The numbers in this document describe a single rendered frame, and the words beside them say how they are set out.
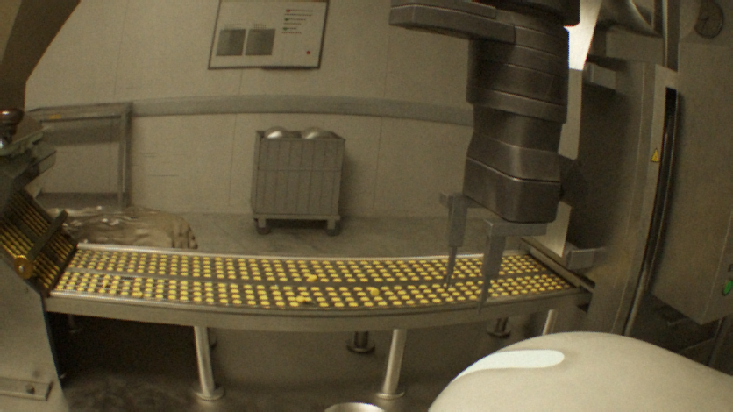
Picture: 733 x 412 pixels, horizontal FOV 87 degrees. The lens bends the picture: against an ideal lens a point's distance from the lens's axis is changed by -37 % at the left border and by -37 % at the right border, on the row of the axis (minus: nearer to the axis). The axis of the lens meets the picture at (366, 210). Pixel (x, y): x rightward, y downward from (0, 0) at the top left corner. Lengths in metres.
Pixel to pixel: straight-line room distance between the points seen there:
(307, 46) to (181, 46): 1.08
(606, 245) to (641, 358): 0.66
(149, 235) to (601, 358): 0.81
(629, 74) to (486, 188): 0.49
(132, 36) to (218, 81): 0.98
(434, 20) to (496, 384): 0.21
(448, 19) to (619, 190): 0.55
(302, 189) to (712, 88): 3.56
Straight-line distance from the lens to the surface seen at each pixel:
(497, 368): 0.18
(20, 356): 0.78
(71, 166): 4.68
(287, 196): 4.01
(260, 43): 4.40
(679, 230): 0.79
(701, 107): 0.77
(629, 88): 0.81
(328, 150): 4.00
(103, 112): 3.87
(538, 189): 0.35
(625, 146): 0.81
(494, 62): 0.34
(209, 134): 4.44
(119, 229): 0.92
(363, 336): 0.93
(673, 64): 0.95
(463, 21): 0.32
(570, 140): 0.82
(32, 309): 0.73
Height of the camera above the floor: 1.25
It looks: 15 degrees down
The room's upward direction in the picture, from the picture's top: 6 degrees clockwise
